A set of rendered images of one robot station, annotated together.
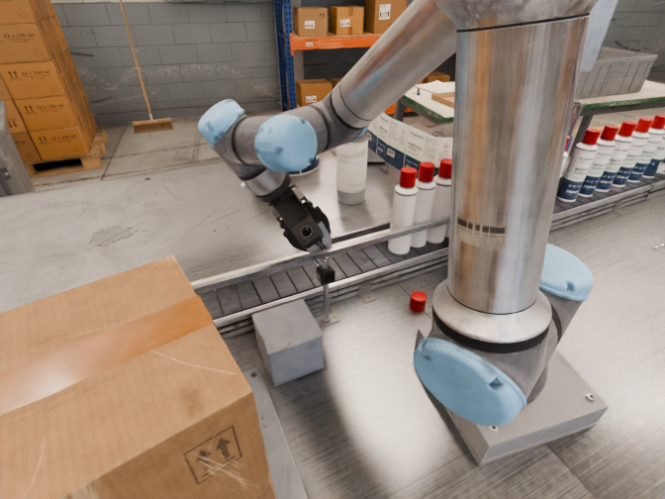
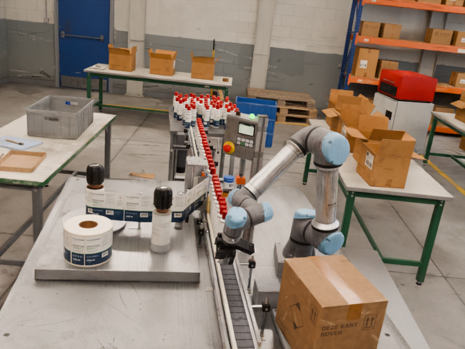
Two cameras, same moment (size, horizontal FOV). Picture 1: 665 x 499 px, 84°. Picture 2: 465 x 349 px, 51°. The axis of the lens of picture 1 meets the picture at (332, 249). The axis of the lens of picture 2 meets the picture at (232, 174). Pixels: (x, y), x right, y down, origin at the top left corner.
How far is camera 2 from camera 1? 188 cm
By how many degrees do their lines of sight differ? 66
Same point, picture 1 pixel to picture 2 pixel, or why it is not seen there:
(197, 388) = (340, 260)
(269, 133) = (268, 209)
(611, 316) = (276, 233)
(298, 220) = (246, 244)
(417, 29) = (284, 167)
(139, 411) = (345, 266)
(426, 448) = not seen: hidden behind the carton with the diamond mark
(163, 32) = not seen: outside the picture
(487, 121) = (333, 185)
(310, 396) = not seen: hidden behind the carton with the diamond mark
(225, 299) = (232, 305)
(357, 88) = (264, 186)
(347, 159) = (168, 224)
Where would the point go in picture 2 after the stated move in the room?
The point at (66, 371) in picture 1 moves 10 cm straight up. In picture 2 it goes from (332, 274) to (338, 248)
